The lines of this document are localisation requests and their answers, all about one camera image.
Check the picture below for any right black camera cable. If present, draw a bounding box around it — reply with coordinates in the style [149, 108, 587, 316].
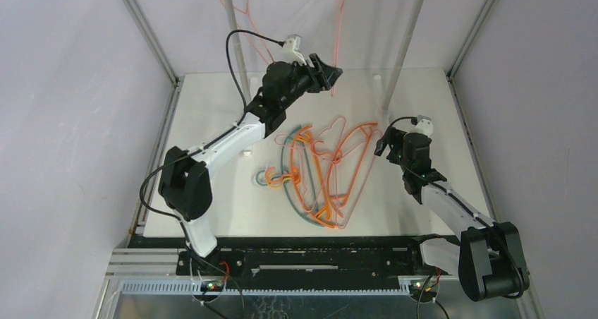
[386, 116, 529, 299]

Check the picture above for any white hanger rack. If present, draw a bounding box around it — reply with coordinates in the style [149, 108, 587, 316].
[225, 0, 424, 114]

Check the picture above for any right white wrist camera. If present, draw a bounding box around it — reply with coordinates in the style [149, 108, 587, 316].
[409, 115, 434, 138]

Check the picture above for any large orange plastic hanger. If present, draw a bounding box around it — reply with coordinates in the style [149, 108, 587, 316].
[310, 119, 382, 230]

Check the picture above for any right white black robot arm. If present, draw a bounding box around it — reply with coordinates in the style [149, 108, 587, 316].
[374, 120, 530, 301]

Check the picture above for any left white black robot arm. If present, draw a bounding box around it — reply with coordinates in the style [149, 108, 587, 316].
[158, 54, 343, 275]

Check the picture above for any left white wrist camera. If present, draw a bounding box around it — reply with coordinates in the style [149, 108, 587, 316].
[281, 34, 307, 66]

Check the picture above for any aluminium frame post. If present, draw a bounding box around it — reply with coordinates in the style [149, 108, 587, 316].
[111, 0, 183, 197]
[446, 0, 499, 198]

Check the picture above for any aluminium frame post right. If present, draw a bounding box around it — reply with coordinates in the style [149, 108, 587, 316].
[446, 0, 499, 198]

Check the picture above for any aluminium frame post left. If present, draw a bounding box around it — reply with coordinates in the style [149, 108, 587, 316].
[111, 0, 183, 197]

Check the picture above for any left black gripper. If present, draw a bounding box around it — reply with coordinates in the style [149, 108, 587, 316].
[280, 54, 342, 110]

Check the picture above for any left black camera cable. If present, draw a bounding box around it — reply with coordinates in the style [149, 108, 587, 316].
[139, 30, 287, 224]

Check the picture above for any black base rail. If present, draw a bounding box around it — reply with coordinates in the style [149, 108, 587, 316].
[176, 236, 440, 291]

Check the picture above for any teal plastic hanger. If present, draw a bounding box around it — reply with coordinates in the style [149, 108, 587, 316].
[255, 126, 337, 228]

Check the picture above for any black camera cable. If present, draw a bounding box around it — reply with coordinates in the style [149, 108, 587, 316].
[139, 30, 287, 224]
[386, 116, 529, 299]

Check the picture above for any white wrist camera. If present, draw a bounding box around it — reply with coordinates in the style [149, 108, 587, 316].
[409, 115, 434, 138]
[281, 34, 307, 66]

